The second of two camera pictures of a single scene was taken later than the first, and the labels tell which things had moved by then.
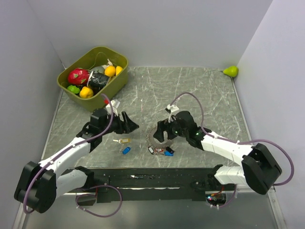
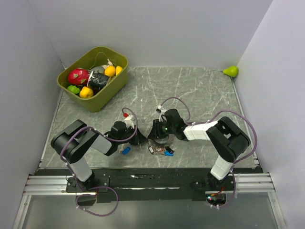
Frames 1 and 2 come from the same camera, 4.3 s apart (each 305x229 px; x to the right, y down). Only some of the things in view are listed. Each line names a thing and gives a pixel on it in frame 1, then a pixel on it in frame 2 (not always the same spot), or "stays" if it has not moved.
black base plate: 143,184 stays
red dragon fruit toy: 78,76 stays
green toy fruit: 73,89 stays
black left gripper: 129,127 → 138,138
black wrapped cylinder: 97,80 stays
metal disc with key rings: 154,142 → 157,150
